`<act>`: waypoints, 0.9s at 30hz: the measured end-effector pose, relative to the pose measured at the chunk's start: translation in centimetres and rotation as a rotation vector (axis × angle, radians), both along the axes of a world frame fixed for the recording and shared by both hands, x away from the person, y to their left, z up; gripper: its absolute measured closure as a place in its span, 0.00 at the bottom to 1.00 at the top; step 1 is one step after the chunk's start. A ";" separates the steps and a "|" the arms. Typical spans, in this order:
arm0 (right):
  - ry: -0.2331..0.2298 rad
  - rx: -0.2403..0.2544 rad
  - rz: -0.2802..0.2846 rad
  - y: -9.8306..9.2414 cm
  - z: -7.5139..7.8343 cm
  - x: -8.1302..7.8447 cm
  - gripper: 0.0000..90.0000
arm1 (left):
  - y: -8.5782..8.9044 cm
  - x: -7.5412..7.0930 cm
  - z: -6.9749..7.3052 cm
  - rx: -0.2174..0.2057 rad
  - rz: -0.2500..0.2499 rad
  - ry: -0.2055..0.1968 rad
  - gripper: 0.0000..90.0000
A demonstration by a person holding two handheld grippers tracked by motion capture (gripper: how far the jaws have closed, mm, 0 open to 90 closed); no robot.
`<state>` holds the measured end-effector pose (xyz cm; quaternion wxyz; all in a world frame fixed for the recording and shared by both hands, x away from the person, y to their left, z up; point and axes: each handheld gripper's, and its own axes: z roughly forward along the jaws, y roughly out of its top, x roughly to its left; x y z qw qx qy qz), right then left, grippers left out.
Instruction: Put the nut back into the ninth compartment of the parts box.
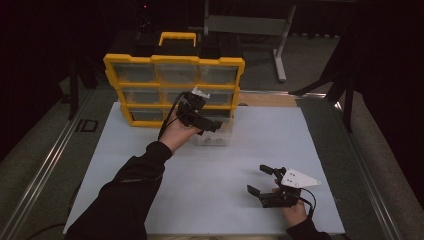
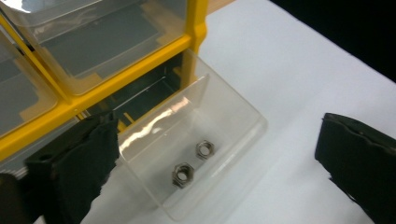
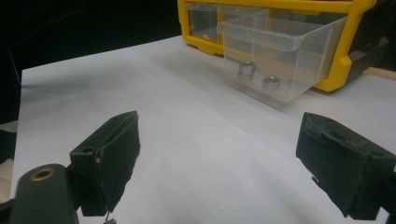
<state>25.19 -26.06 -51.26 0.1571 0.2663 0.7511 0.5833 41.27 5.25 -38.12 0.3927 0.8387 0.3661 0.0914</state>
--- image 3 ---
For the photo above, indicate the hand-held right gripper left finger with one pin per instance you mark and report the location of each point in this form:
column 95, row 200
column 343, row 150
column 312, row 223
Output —
column 109, row 161

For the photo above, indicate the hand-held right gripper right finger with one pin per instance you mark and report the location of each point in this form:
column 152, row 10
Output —
column 345, row 168

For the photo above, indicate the silver hex nut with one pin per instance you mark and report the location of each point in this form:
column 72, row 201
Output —
column 271, row 83
column 247, row 70

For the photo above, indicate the clear plastic drawer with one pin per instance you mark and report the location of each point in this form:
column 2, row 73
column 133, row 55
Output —
column 280, row 40

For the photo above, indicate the yellow and black drawer organizer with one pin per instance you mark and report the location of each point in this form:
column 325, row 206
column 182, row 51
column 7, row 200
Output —
column 341, row 67

